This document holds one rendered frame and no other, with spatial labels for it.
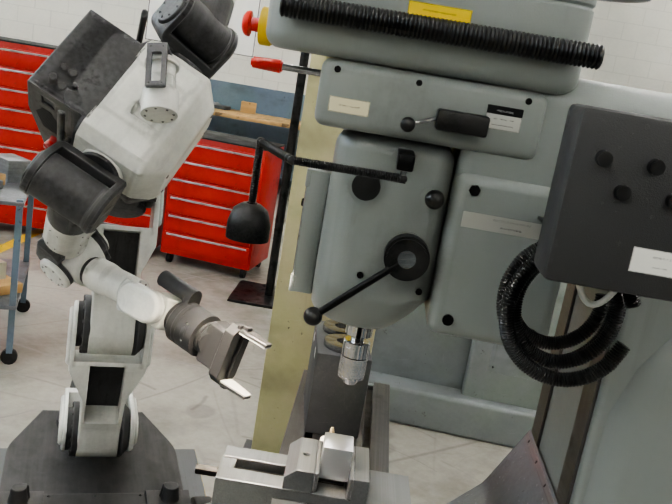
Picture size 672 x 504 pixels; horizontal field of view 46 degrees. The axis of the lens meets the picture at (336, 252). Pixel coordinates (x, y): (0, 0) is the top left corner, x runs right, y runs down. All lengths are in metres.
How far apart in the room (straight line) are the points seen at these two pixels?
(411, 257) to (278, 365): 2.12
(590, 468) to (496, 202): 0.43
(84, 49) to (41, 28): 9.64
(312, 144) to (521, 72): 1.93
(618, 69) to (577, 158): 9.71
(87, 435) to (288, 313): 1.25
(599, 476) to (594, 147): 0.56
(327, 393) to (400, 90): 0.79
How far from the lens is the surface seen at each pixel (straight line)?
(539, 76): 1.20
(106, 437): 2.19
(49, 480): 2.26
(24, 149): 6.52
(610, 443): 1.30
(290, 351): 3.26
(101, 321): 1.96
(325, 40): 1.19
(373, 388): 2.08
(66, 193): 1.50
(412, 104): 1.19
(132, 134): 1.55
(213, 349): 1.53
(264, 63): 1.42
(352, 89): 1.19
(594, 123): 0.97
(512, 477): 1.59
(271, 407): 3.36
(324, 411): 1.77
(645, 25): 10.76
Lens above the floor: 1.73
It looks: 14 degrees down
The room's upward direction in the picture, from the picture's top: 10 degrees clockwise
